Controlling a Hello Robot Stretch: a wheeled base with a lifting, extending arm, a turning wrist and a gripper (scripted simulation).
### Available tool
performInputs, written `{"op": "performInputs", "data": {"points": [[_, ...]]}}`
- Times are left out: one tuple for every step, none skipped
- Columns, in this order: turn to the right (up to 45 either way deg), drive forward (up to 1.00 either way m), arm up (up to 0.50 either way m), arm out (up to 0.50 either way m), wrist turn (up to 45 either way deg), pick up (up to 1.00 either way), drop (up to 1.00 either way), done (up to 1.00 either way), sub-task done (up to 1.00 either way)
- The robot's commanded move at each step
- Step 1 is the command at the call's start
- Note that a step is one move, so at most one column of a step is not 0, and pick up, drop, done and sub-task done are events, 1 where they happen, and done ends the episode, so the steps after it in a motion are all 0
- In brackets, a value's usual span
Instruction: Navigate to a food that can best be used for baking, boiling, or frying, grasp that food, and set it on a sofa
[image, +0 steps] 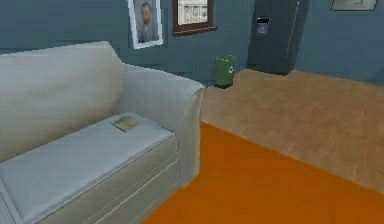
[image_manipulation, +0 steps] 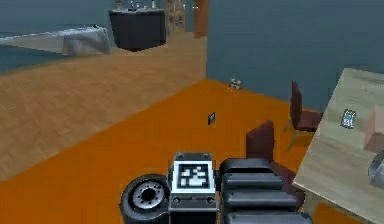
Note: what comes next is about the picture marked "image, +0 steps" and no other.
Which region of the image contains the white framed portrait picture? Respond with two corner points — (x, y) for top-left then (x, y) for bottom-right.
(127, 0), (165, 50)

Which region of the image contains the tan flat book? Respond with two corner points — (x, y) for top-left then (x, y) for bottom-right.
(110, 114), (141, 133)

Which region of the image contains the brown framed window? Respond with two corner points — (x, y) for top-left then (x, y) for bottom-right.
(171, 0), (218, 37)

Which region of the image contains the dark grey fridge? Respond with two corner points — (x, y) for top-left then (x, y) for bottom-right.
(246, 0), (311, 76)

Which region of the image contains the grey framed wall picture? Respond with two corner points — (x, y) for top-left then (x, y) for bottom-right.
(330, 0), (380, 12)

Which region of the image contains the pale grey sofa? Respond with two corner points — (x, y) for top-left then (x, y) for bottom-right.
(0, 40), (206, 224)

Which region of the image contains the green recycling bin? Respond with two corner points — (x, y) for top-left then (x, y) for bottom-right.
(213, 54), (237, 90)

